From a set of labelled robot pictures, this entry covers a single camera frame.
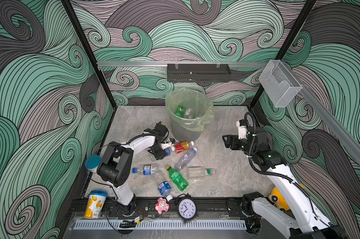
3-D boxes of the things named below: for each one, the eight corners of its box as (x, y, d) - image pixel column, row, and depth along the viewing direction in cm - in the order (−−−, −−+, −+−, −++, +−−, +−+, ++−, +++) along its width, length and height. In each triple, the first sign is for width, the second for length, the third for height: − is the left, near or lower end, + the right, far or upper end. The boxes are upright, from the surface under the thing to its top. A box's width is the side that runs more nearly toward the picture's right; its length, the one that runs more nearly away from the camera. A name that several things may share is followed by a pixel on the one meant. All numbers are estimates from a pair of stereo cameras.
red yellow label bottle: (176, 154, 94) (176, 150, 90) (173, 148, 97) (173, 144, 93) (194, 147, 97) (195, 144, 93) (191, 142, 100) (192, 138, 96)
